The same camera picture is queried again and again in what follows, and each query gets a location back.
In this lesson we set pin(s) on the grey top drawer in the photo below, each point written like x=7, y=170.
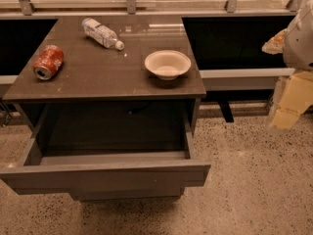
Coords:
x=86, y=148

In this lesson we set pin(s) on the white paper bowl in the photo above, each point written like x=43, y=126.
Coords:
x=167, y=64

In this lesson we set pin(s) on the grey bench left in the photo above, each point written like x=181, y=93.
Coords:
x=5, y=83

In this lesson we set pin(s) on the clear plastic water bottle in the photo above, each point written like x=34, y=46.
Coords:
x=102, y=34

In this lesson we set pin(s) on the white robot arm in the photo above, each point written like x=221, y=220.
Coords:
x=293, y=95

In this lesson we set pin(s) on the dark grey cabinet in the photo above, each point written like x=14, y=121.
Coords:
x=94, y=75

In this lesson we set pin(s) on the red soda can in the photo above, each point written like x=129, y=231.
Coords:
x=49, y=62

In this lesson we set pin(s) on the grey drawer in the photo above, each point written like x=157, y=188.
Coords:
x=86, y=148
x=128, y=194

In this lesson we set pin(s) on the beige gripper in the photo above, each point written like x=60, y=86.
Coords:
x=300, y=44

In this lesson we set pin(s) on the grey bench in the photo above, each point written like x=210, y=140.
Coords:
x=5, y=83
x=227, y=86

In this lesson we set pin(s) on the grey lower drawer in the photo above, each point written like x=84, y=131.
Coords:
x=128, y=194

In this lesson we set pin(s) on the grey bench right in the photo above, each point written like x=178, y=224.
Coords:
x=227, y=86

